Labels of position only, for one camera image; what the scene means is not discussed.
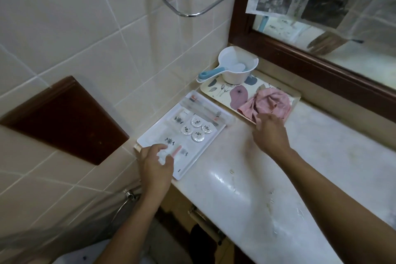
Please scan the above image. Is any chrome hose with valve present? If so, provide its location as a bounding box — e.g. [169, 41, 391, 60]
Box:
[110, 189, 140, 225]

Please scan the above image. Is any long clear toothbrush packet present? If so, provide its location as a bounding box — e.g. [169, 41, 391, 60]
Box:
[185, 94, 234, 126]

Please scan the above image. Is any pink cloth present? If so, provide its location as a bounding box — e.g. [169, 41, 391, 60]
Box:
[238, 88, 293, 123]

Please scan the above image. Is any person's left hand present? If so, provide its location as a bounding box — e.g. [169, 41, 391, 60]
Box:
[138, 144, 175, 194]

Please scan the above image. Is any clear pink toothbrush packet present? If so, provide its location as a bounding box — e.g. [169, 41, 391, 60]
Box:
[161, 145, 190, 165]

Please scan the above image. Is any person's left forearm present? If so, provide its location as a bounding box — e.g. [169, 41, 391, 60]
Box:
[94, 188, 168, 264]

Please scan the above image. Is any white scoop with blue handle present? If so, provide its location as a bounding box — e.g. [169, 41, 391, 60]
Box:
[197, 46, 259, 85]

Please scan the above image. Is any floral patterned tray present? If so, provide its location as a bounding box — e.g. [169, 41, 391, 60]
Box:
[200, 73, 301, 125]

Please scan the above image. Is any toilet paper holder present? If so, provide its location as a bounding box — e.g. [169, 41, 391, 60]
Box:
[187, 206, 225, 243]

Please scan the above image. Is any person's right hand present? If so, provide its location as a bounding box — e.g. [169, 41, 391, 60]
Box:
[252, 113, 292, 158]

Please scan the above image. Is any person's right forearm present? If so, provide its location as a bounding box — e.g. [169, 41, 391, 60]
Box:
[272, 146, 396, 264]

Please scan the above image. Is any white plastic amenity tray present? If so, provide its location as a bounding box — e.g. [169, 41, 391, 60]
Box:
[136, 90, 236, 181]

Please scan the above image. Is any brown wooden wall panel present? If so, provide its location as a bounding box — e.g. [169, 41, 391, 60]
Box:
[0, 76, 130, 166]

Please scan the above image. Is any wooden framed mirror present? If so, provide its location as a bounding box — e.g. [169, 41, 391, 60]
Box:
[228, 0, 396, 107]

